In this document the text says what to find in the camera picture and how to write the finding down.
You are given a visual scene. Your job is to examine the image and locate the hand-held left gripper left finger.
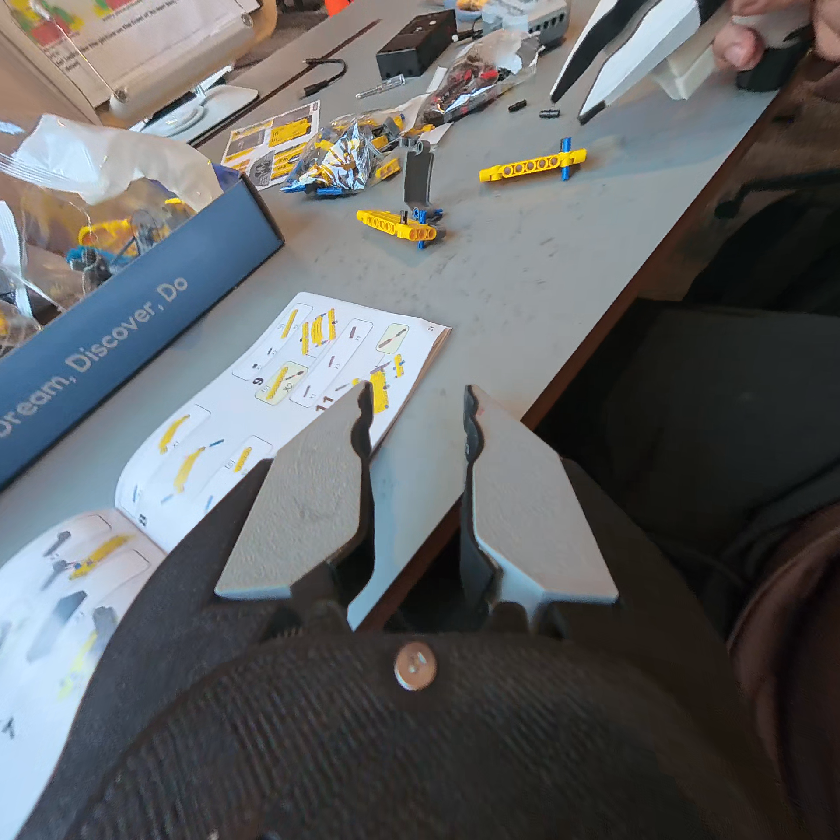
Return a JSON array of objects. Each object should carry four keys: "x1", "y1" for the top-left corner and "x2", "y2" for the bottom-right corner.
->
[{"x1": 214, "y1": 381, "x2": 376, "y2": 601}]

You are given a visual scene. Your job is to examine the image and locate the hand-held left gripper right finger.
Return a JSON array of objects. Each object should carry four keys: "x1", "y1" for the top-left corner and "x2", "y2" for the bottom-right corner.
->
[{"x1": 459, "y1": 385, "x2": 620, "y2": 619}]

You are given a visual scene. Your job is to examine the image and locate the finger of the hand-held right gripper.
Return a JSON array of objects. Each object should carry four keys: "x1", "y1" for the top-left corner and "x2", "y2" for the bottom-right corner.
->
[
  {"x1": 577, "y1": 0, "x2": 704, "y2": 126},
  {"x1": 549, "y1": 0, "x2": 661, "y2": 105}
]

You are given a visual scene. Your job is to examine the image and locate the bag of black red pins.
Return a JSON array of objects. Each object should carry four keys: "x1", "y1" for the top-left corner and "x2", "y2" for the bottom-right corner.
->
[{"x1": 419, "y1": 29, "x2": 541, "y2": 126}]

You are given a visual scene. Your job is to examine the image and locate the yellow panel brick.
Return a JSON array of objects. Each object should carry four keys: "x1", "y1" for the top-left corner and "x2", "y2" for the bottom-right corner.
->
[{"x1": 478, "y1": 137, "x2": 589, "y2": 184}]

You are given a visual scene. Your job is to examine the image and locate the yellow grey brick assembly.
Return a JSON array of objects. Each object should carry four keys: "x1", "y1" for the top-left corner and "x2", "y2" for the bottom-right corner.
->
[{"x1": 356, "y1": 140, "x2": 448, "y2": 252}]

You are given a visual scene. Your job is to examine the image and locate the grey desk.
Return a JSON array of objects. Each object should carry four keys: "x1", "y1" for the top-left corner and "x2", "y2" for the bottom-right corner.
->
[{"x1": 0, "y1": 0, "x2": 809, "y2": 632}]

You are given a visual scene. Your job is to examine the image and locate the person's right hand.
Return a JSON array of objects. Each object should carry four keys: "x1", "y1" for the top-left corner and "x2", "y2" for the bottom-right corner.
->
[{"x1": 713, "y1": 0, "x2": 840, "y2": 73}]

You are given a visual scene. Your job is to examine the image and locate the grey hub brick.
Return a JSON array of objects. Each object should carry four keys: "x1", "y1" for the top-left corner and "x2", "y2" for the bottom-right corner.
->
[{"x1": 482, "y1": 0, "x2": 569, "y2": 49}]

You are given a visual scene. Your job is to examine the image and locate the instruction booklet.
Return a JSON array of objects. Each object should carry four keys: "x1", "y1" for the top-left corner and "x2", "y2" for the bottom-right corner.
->
[{"x1": 0, "y1": 291, "x2": 453, "y2": 840}]

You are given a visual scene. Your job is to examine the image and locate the person's black trousers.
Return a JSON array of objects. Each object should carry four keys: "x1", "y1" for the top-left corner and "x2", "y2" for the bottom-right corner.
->
[{"x1": 538, "y1": 298, "x2": 840, "y2": 657}]

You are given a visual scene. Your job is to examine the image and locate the black battery box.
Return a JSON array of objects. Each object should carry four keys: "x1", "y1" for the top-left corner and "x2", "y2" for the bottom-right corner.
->
[{"x1": 374, "y1": 8, "x2": 459, "y2": 81}]

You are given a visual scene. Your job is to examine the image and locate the blue robot kit box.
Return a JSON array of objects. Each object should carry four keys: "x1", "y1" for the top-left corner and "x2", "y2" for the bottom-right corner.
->
[{"x1": 0, "y1": 164, "x2": 286, "y2": 490}]

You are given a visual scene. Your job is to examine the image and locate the bag of yellow bricks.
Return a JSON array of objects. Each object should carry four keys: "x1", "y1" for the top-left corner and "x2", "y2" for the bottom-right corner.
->
[{"x1": 280, "y1": 111, "x2": 454, "y2": 198}]

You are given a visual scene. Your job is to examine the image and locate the wooden display board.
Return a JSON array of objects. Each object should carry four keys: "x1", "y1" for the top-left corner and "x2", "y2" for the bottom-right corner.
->
[{"x1": 0, "y1": 0, "x2": 280, "y2": 122}]

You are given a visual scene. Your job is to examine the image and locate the yellow grey sticker sheet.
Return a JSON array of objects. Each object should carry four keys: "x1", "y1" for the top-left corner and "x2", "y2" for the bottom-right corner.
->
[{"x1": 219, "y1": 99, "x2": 322, "y2": 192}]

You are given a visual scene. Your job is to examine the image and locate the silver stand base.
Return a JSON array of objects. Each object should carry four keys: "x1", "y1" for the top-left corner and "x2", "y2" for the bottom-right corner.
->
[{"x1": 114, "y1": 83, "x2": 261, "y2": 147}]

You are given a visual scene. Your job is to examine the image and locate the heap of clear part bags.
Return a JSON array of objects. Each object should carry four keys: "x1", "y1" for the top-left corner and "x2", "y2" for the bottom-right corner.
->
[{"x1": 0, "y1": 113, "x2": 224, "y2": 343}]

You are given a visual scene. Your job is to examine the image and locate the printed instruction sheet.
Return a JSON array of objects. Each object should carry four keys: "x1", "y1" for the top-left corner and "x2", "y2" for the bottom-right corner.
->
[{"x1": 0, "y1": 0, "x2": 261, "y2": 110}]

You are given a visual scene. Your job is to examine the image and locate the small clear-handled screwdriver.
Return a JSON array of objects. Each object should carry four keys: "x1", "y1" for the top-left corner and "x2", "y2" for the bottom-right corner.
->
[{"x1": 355, "y1": 73, "x2": 406, "y2": 101}]

